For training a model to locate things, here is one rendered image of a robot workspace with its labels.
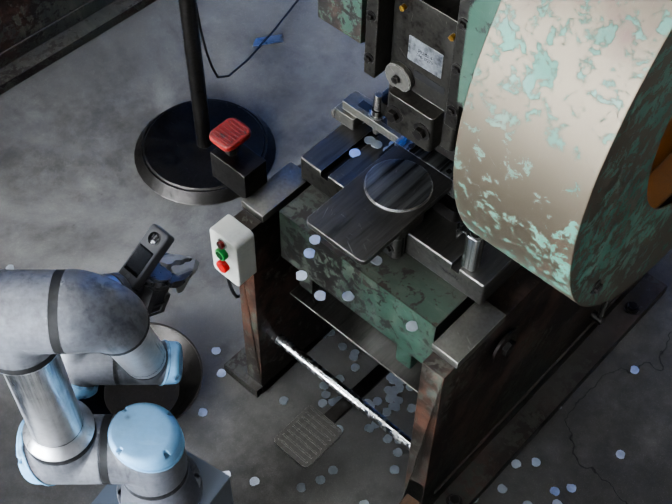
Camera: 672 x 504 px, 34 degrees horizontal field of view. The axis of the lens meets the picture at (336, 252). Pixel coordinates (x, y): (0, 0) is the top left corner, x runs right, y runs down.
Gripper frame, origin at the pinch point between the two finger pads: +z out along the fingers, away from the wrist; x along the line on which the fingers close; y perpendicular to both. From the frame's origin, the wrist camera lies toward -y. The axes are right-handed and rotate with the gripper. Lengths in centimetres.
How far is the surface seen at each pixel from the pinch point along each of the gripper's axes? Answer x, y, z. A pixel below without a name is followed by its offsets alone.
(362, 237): 28.0, -21.7, 5.7
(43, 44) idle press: -126, 24, 73
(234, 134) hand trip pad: -6.9, -22.1, 9.3
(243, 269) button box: 4.3, 2.2, 11.0
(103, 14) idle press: -123, 13, 91
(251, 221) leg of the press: 1.7, -7.2, 11.9
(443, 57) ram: 29, -57, 5
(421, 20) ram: 24, -61, 3
